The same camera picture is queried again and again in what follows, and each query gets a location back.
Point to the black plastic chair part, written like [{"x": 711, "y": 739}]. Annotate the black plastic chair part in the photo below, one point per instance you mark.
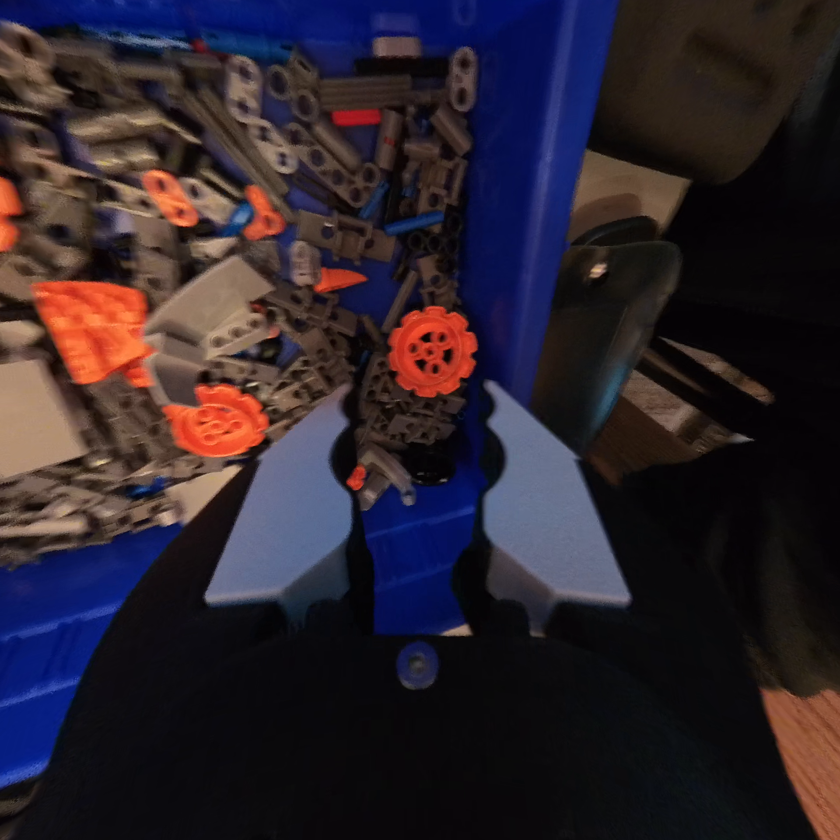
[{"x": 597, "y": 341}]

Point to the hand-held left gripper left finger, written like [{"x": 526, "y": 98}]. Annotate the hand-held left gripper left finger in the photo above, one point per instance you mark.
[{"x": 289, "y": 525}]

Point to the blue plastic bin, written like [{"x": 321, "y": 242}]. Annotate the blue plastic bin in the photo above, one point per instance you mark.
[{"x": 525, "y": 197}]

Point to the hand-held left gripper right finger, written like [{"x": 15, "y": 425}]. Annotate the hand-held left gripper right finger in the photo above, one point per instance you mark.
[{"x": 551, "y": 525}]

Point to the pile of toy building parts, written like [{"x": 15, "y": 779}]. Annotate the pile of toy building parts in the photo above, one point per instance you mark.
[{"x": 197, "y": 295}]

